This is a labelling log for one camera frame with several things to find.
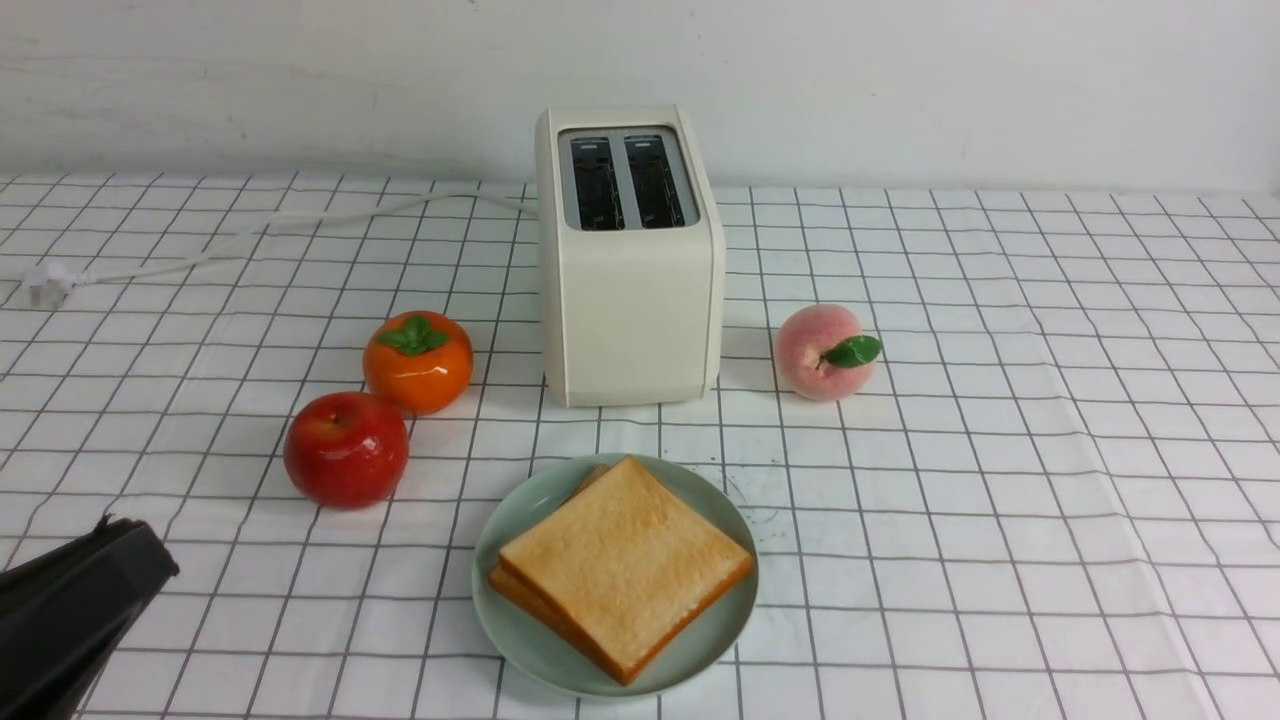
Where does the white grid tablecloth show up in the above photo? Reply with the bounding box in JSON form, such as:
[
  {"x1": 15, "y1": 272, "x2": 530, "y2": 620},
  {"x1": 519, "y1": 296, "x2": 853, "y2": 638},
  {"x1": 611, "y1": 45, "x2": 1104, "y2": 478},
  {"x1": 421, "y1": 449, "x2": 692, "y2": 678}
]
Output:
[{"x1": 1, "y1": 173, "x2": 1279, "y2": 719}]

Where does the pink peach with leaf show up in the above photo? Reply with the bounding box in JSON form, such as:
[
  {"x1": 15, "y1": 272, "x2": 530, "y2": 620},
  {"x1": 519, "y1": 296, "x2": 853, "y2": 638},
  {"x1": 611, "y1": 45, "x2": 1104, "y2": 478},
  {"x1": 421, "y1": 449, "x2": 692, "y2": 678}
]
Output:
[{"x1": 774, "y1": 304, "x2": 883, "y2": 402}]

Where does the orange persimmon with green leaf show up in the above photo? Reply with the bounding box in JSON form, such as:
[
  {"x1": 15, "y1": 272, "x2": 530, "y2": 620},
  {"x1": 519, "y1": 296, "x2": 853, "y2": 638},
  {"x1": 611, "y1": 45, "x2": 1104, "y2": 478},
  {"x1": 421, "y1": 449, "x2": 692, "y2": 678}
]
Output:
[{"x1": 362, "y1": 310, "x2": 474, "y2": 416}]

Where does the red apple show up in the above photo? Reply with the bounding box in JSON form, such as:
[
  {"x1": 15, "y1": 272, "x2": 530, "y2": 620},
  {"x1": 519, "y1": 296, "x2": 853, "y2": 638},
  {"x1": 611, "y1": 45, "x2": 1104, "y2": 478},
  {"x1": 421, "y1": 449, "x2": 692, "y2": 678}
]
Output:
[{"x1": 282, "y1": 391, "x2": 410, "y2": 510}]

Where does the toast slice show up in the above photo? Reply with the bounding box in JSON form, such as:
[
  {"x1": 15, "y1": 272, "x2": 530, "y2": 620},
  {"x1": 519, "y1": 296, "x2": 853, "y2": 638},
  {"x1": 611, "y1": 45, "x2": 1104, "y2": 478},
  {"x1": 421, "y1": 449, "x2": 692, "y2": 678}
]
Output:
[
  {"x1": 498, "y1": 456, "x2": 755, "y2": 687},
  {"x1": 483, "y1": 457, "x2": 623, "y2": 679}
]

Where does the white toaster power cord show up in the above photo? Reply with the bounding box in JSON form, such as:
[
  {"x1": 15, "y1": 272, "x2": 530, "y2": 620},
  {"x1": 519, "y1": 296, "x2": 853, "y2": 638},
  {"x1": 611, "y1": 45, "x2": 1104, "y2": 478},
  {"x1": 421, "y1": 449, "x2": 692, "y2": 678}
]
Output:
[{"x1": 22, "y1": 192, "x2": 541, "y2": 307}]

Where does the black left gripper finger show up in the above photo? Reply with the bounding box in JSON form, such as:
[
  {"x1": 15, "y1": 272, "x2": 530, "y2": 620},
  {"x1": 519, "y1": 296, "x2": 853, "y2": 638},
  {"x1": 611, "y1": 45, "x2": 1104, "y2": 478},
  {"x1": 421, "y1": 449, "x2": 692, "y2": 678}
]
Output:
[{"x1": 1, "y1": 515, "x2": 180, "y2": 719}]

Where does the cream white toaster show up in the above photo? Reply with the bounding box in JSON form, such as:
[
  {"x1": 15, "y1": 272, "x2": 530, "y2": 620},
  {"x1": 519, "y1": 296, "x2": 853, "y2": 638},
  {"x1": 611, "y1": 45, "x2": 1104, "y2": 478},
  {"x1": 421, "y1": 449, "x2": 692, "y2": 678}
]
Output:
[{"x1": 535, "y1": 105, "x2": 726, "y2": 407}]

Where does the pale green plate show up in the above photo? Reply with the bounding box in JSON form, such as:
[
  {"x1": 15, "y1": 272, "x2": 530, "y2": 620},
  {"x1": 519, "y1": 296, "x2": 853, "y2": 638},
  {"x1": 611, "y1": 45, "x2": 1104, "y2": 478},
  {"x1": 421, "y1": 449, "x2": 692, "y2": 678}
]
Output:
[{"x1": 472, "y1": 454, "x2": 760, "y2": 700}]

